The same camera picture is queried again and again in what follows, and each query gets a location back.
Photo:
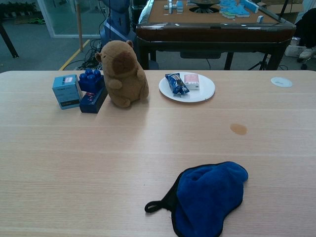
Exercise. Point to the blue microfiber cloth black trim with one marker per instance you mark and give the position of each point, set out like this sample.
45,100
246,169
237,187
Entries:
209,195

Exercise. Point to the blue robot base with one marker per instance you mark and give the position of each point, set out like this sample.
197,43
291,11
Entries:
117,24

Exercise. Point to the blue snack packet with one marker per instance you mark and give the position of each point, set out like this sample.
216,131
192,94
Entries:
177,84

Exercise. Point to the white pink tissue pack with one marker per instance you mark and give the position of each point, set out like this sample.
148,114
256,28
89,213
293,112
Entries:
192,81

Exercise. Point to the white round plate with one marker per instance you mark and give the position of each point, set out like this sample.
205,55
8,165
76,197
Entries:
202,91

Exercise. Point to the brown capybara plush toy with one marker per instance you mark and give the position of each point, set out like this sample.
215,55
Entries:
124,76

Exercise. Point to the dark blue rectangular box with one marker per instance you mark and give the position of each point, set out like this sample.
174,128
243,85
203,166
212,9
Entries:
92,102

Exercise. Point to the blue toy building brick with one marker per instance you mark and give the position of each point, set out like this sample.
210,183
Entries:
90,81

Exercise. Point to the light blue cardboard box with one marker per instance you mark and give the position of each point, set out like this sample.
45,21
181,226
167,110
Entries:
65,92

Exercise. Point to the wooden mahjong table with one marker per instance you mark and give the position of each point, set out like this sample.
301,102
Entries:
212,27

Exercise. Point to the black tripod stand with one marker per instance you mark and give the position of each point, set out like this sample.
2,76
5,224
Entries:
260,63

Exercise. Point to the wooden pole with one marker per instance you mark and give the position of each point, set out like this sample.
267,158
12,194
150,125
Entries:
79,27

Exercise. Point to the white plastic basket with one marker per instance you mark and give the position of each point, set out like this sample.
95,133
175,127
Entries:
295,50

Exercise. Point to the black table leg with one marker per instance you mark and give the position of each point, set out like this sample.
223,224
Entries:
8,42

